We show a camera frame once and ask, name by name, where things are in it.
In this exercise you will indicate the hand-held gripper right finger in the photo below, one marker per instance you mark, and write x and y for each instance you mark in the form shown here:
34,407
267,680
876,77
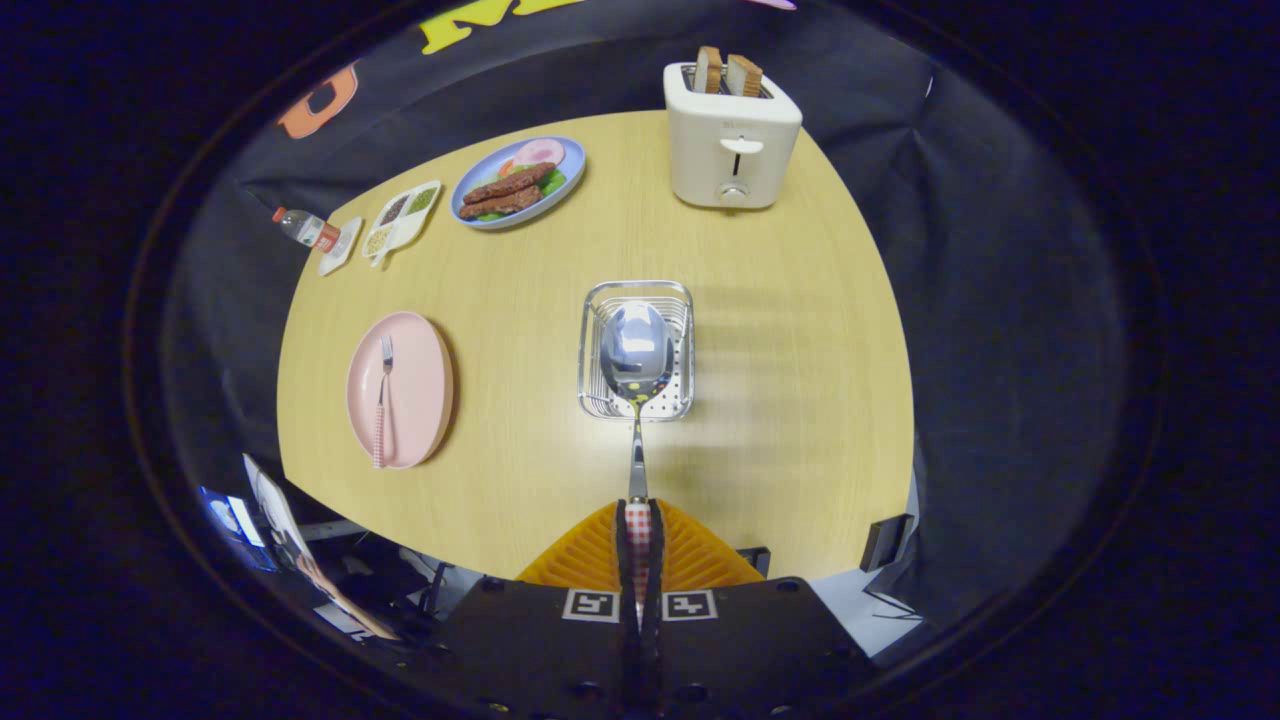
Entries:
656,575

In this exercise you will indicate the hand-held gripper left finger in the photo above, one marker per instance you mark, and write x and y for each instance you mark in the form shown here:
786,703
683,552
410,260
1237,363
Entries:
622,575

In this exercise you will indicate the black table clamp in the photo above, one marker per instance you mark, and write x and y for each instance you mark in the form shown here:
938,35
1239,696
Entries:
885,542
752,562

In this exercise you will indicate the pink round plate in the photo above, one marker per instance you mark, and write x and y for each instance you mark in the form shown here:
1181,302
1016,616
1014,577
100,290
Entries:
420,390

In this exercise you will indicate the brown meat strip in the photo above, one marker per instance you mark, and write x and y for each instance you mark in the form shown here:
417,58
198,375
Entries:
500,203
510,183

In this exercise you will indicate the blue lit screen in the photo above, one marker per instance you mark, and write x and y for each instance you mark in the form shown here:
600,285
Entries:
225,520

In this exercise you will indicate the white divided condiment tray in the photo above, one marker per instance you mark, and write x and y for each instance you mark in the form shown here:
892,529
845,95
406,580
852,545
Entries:
400,235

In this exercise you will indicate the blue oval plate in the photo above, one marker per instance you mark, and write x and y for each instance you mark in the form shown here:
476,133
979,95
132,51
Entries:
572,160

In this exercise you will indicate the small white square dish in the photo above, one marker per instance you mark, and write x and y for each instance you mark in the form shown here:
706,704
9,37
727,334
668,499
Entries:
340,258

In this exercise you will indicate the white toaster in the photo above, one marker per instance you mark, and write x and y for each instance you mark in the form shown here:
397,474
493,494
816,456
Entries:
710,150

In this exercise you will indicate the pink ham slice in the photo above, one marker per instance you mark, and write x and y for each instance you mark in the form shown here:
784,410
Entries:
542,152

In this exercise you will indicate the small red label bottle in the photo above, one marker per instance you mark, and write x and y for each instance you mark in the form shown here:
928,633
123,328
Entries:
318,233

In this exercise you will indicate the toast bread slice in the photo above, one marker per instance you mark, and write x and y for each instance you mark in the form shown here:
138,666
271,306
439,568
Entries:
708,70
743,76

